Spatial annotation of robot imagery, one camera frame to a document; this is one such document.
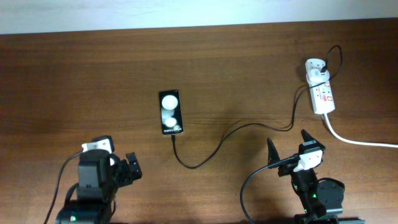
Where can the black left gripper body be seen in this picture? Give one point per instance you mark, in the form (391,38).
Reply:
(122,170)

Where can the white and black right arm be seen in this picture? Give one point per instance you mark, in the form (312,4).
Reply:
(321,198)

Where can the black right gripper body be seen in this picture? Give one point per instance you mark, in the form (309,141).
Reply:
(303,183)

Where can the black Samsung smartphone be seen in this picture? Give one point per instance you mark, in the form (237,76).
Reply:
(170,112)

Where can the white USB charger plug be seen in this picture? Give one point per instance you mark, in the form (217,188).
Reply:
(315,76)

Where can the white power strip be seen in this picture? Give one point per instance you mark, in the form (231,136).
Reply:
(321,94)

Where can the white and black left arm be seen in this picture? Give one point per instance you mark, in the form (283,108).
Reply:
(100,174)

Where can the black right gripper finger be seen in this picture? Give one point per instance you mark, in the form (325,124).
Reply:
(273,155)
(310,144)

